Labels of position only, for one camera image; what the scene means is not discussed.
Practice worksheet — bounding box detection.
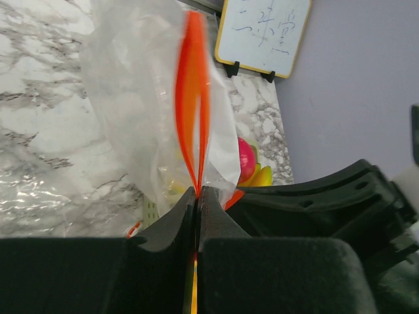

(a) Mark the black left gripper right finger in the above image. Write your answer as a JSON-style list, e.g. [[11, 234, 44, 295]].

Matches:
[[196, 187, 376, 313]]

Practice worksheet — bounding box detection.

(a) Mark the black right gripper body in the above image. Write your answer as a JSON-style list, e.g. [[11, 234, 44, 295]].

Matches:
[[228, 160, 418, 313]]

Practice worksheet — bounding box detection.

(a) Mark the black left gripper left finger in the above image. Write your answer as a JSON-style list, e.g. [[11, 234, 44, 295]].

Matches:
[[1, 188, 195, 313]]

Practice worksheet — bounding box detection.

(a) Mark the red toy apple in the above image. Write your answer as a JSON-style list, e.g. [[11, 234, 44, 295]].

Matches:
[[238, 137, 256, 184]]

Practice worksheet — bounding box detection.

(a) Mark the clear orange-zip bag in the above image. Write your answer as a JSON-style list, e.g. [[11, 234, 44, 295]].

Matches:
[[80, 0, 246, 239]]

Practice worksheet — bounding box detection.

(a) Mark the yellow toy banana bunch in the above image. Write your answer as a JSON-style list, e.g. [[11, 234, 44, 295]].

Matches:
[[238, 164, 272, 187]]

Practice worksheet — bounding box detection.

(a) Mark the pale green perforated basket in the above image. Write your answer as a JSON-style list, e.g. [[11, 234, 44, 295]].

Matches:
[[143, 197, 159, 229]]

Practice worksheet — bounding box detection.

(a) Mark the small whiteboard with wooden frame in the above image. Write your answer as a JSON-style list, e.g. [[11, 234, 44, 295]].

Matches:
[[215, 0, 312, 79]]

